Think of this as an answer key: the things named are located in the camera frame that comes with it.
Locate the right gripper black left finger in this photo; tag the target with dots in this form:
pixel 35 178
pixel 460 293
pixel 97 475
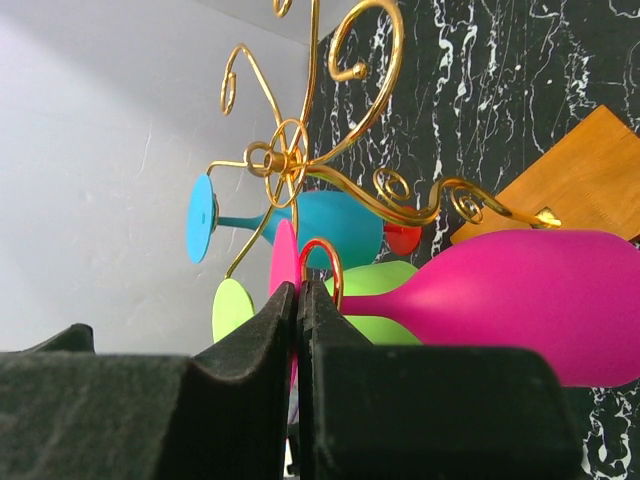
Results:
pixel 68 412

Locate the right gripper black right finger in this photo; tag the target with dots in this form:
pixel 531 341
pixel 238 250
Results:
pixel 421 412

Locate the green plastic wine glass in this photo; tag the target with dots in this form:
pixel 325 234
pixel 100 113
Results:
pixel 232 304

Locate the blue plastic wine glass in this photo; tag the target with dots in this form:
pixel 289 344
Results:
pixel 354 231

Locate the magenta plastic wine glass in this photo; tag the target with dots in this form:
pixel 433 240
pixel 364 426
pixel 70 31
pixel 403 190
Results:
pixel 571 296

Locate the red plastic wine glass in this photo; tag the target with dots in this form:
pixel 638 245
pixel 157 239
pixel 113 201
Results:
pixel 402 240

